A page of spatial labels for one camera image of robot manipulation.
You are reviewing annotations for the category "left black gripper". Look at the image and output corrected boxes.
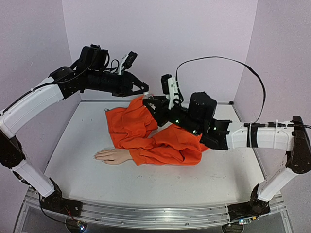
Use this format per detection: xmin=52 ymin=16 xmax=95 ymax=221
xmin=89 ymin=69 xmax=152 ymax=98

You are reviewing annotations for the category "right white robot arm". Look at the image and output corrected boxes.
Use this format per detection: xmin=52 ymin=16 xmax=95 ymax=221
xmin=143 ymin=92 xmax=311 ymax=202

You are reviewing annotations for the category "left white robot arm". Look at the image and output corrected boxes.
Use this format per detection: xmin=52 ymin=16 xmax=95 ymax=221
xmin=0 ymin=44 xmax=149 ymax=212

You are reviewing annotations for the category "orange cloth garment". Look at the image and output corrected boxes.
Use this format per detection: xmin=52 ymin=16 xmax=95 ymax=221
xmin=105 ymin=97 xmax=208 ymax=166

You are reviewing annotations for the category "mannequin hand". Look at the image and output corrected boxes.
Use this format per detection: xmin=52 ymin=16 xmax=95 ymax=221
xmin=94 ymin=149 xmax=133 ymax=165

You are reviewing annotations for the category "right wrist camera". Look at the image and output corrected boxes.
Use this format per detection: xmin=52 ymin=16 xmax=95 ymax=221
xmin=161 ymin=74 xmax=184 ymax=110

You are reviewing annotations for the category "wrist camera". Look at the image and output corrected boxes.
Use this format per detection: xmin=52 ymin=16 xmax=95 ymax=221
xmin=161 ymin=74 xmax=184 ymax=110
xmin=117 ymin=51 xmax=138 ymax=75

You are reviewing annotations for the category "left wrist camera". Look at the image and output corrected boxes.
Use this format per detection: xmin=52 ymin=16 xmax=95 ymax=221
xmin=117 ymin=51 xmax=138 ymax=75

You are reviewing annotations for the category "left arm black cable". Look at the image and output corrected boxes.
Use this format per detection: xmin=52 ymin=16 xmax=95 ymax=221
xmin=106 ymin=59 xmax=121 ymax=73

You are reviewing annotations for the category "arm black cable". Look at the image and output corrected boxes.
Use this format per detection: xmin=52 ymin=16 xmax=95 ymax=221
xmin=175 ymin=56 xmax=267 ymax=124
xmin=106 ymin=59 xmax=121 ymax=73

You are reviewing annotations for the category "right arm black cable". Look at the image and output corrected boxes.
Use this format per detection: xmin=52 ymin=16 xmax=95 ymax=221
xmin=175 ymin=56 xmax=267 ymax=124

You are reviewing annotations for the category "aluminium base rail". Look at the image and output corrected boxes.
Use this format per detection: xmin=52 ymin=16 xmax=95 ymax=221
xmin=14 ymin=188 xmax=293 ymax=233

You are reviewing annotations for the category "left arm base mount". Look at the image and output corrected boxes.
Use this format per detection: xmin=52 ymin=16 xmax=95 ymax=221
xmin=40 ymin=184 xmax=83 ymax=218

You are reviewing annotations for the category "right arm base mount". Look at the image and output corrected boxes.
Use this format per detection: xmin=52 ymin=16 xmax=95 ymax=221
xmin=228 ymin=184 xmax=271 ymax=222

